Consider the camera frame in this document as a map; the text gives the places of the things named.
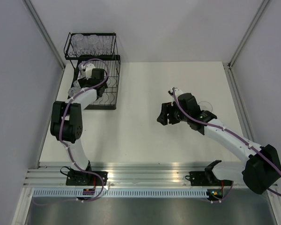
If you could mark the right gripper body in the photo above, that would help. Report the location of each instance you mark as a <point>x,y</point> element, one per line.
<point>175,114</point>

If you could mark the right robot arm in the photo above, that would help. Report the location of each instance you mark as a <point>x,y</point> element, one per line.
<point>259,166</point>

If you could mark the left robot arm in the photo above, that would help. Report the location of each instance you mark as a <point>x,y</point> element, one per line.
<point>66,121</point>

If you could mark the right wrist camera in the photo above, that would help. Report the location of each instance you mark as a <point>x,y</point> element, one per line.
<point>175,91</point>

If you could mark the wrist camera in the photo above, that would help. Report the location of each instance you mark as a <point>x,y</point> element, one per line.
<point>175,91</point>
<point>88,70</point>

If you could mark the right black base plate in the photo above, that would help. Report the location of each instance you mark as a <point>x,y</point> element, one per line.
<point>200,179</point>

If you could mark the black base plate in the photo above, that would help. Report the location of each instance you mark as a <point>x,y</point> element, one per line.
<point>200,179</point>
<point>78,178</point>

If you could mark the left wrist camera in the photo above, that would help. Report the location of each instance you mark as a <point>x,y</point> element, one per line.
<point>88,70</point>

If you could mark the black wire dish rack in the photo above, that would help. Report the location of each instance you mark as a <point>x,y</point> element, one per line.
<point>95,59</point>

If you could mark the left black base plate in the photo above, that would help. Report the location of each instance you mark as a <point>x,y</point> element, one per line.
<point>78,178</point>

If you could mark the aluminium mounting rail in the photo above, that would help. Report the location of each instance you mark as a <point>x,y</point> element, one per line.
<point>120,175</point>

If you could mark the right aluminium frame post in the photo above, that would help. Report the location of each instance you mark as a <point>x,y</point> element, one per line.
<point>249,31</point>

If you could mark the aluminium frame post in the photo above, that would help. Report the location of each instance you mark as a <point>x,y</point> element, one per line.
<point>249,31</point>
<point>37,20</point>

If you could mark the white slotted cable duct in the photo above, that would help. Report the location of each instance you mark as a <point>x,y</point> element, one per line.
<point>121,192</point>

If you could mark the left aluminium frame post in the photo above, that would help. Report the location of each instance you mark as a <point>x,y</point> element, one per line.
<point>37,20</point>

